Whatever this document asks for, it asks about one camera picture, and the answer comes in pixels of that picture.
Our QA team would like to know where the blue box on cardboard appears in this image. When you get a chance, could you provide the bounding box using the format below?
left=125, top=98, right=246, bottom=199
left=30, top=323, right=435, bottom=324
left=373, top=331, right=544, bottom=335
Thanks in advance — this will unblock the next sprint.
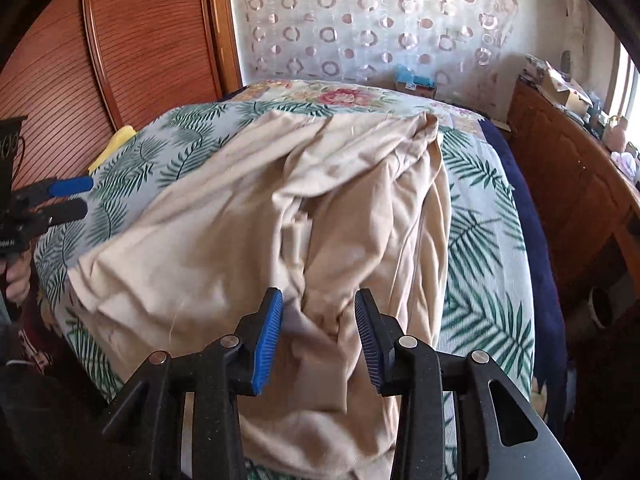
left=395, top=65, right=436, bottom=88

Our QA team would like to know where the beige printed t-shirt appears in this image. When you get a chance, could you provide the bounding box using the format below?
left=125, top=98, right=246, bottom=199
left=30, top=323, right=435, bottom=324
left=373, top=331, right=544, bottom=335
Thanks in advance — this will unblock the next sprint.
left=67, top=110, right=453, bottom=480

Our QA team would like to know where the floral quilt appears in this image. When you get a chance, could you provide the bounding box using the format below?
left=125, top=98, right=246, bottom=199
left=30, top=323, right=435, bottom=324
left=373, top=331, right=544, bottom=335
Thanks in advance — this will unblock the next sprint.
left=235, top=79, right=488, bottom=133

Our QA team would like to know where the pink jug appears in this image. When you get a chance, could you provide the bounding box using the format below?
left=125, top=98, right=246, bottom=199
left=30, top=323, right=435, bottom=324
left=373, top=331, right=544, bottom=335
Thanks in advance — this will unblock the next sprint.
left=605, top=117, right=631, bottom=153

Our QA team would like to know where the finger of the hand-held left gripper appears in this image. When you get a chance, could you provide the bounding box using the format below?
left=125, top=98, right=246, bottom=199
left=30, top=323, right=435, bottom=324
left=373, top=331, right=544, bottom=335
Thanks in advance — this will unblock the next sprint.
left=15, top=176, right=95, bottom=206
left=20, top=199, right=88, bottom=241

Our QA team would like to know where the patterned box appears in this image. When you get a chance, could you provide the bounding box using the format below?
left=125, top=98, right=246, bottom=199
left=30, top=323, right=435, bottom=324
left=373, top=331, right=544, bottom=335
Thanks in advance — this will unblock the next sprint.
left=520, top=55, right=548, bottom=86

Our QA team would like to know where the person's left hand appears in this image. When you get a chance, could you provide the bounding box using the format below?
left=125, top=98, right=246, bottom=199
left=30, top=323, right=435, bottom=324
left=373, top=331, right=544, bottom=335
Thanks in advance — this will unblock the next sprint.
left=4, top=259, right=32, bottom=306

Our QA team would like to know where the leaf print bed sheet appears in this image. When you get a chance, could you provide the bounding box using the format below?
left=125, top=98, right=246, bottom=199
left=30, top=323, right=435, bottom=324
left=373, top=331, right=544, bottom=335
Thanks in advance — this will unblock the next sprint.
left=32, top=100, right=538, bottom=480

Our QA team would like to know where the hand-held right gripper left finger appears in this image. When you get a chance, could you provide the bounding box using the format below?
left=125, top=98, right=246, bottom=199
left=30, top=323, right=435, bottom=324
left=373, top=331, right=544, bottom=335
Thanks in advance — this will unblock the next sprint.
left=102, top=287, right=284, bottom=480

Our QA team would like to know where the yellow plush toy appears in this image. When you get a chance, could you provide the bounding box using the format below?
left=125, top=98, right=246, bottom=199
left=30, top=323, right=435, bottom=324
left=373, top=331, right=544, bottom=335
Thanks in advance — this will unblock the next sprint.
left=89, top=126, right=138, bottom=176

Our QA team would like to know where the round white-rimmed container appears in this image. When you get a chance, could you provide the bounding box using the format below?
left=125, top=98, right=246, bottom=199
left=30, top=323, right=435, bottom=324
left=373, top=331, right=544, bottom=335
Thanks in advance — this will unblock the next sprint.
left=587, top=285, right=616, bottom=331

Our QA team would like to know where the person's dark patterned clothing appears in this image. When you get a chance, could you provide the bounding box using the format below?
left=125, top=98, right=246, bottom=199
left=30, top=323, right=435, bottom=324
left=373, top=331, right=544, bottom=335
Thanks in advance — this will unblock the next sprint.
left=0, top=285, right=126, bottom=480

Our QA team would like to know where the open cardboard box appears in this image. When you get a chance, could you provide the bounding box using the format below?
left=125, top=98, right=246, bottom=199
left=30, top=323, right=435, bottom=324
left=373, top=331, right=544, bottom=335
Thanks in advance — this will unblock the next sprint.
left=542, top=62, right=593, bottom=111

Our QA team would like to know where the wooden wardrobe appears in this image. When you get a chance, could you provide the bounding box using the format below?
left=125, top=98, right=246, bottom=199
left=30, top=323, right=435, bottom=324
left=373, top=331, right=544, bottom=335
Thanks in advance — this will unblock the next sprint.
left=0, top=0, right=243, bottom=191

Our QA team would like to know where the circle pattern curtain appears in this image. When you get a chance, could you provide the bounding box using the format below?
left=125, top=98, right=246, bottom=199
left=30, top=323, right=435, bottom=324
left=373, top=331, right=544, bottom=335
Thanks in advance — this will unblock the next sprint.
left=227, top=0, right=591, bottom=96

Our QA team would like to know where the navy blue sheet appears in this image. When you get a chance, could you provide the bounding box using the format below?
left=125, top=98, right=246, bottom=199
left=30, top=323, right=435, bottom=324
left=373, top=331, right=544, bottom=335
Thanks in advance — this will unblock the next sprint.
left=480, top=120, right=571, bottom=441

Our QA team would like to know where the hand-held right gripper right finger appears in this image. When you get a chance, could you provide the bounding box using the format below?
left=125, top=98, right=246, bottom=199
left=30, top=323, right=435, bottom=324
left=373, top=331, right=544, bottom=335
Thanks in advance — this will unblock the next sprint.
left=354, top=288, right=581, bottom=480

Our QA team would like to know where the small cardboard box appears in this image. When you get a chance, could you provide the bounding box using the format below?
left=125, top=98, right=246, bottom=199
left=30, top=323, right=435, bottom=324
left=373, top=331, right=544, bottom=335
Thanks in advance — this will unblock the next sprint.
left=395, top=80, right=438, bottom=100

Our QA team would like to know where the wooden cabinet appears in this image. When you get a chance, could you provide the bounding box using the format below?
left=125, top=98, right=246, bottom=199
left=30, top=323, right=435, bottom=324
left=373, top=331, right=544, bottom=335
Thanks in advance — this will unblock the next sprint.
left=507, top=80, right=640, bottom=311

